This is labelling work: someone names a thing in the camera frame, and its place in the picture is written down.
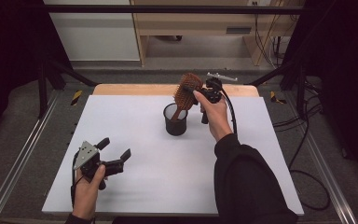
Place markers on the black frame diagonal strut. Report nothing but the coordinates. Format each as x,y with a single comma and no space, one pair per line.
270,74
74,74

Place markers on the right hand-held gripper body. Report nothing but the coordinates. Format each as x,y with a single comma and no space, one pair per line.
213,91

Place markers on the aluminium floor rail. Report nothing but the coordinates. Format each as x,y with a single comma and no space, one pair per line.
332,183
15,168

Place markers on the wooden paddle hairbrush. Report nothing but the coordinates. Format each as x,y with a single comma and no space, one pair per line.
188,84

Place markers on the light wooden desk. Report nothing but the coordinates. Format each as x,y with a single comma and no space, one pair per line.
192,21

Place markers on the white table board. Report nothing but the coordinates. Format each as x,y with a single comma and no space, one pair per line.
155,174

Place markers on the person's left hand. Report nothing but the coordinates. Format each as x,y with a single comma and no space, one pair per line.
87,194

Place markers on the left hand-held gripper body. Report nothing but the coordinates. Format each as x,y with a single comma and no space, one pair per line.
85,154

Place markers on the wooden table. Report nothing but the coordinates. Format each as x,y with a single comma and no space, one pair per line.
130,89

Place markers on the person's right hand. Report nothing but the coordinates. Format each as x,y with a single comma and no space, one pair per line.
217,118

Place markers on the black curtain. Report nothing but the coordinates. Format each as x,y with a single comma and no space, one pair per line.
348,77
6,62

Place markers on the black mesh cup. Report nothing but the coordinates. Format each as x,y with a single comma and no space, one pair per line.
175,129

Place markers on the white cabinet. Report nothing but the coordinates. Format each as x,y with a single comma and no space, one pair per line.
96,34

